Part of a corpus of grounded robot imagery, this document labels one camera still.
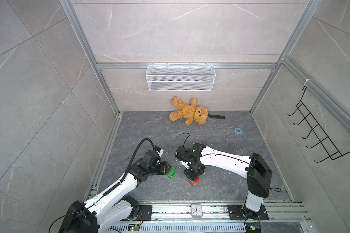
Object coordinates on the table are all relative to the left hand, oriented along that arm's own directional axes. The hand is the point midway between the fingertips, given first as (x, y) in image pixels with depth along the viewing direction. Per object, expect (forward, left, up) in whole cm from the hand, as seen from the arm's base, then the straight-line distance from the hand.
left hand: (169, 165), depth 82 cm
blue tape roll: (+29, -51, -8) cm, 59 cm away
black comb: (+45, -38, -9) cm, 60 cm away
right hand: (-7, -14, -2) cm, 16 cm away
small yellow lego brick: (-8, -12, -5) cm, 16 cm away
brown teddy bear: (+39, -21, 0) cm, 45 cm away
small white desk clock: (-22, -14, -7) cm, 27 cm away
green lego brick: (-2, -1, -7) cm, 7 cm away
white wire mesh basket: (+55, -8, +21) cm, 59 cm away
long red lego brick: (-9, -14, 0) cm, 17 cm away
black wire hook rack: (-2, -72, +22) cm, 75 cm away
